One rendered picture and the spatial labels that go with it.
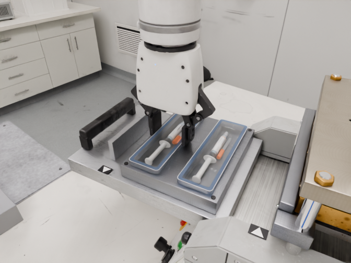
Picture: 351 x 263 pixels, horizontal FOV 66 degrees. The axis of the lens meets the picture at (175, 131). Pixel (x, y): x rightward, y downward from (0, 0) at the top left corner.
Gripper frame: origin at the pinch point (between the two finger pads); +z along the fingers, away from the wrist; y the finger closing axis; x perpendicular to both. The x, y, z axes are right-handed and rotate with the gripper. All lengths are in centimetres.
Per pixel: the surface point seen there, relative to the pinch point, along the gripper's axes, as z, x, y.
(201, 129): 2.1, 5.4, 3.7
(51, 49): 55, 131, -200
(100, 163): 4.6, -9.3, -9.1
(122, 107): 1.0, 3.3, -13.2
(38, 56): 58, 118, -202
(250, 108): 27, 61, 2
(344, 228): -2.1, -10.2, 26.7
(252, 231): 1.5, -12.4, 18.0
